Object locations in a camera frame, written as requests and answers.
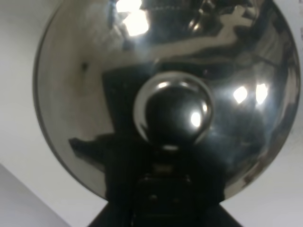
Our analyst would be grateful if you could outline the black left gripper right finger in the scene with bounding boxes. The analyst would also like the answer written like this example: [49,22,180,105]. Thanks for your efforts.
[196,203,242,227]

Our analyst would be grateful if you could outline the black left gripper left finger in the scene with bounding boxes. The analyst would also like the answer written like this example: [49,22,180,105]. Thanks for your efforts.
[89,203,131,227]

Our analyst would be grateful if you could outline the stainless steel teapot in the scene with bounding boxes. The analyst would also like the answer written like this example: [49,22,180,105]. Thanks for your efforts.
[33,0,301,203]

